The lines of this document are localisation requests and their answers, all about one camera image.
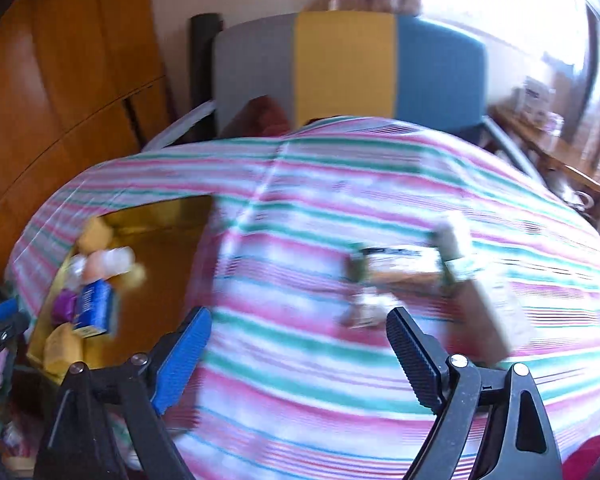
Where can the striped tablecloth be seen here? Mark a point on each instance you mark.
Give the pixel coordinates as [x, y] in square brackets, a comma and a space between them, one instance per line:
[285, 390]

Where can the dark red cushion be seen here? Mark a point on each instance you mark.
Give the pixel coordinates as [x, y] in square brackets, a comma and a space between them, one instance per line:
[261, 117]

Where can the yellow cake snack packet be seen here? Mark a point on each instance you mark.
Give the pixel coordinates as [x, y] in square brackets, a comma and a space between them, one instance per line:
[96, 235]

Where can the white long snack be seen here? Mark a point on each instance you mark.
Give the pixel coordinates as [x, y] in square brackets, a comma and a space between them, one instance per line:
[453, 237]

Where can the cream medicine box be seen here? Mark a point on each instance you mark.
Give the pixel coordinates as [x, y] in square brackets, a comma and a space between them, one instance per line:
[489, 312]

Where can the wooden side desk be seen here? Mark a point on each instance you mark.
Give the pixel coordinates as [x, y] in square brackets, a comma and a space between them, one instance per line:
[552, 151]

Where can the purple snack packet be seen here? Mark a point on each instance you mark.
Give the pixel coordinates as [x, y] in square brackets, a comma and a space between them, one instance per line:
[369, 310]
[64, 306]

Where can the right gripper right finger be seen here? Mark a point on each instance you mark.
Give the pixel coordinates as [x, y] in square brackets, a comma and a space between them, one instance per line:
[422, 358]

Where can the gold metal tin box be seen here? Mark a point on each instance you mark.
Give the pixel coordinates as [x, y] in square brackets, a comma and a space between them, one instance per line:
[151, 297]

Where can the white box on desk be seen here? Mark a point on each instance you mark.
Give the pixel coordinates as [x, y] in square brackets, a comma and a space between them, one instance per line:
[535, 101]

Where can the blue snack packet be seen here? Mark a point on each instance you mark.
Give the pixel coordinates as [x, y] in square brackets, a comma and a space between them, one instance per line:
[94, 309]

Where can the wooden wardrobe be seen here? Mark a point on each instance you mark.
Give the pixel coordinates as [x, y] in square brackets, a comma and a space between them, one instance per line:
[81, 82]

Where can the grey yellow blue armchair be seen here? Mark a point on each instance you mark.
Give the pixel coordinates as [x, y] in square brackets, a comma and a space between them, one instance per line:
[310, 65]

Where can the granola bar green wrapper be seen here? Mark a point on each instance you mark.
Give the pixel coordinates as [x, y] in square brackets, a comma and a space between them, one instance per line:
[395, 265]

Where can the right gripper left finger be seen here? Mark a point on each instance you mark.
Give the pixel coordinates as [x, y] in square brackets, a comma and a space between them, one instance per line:
[175, 357]

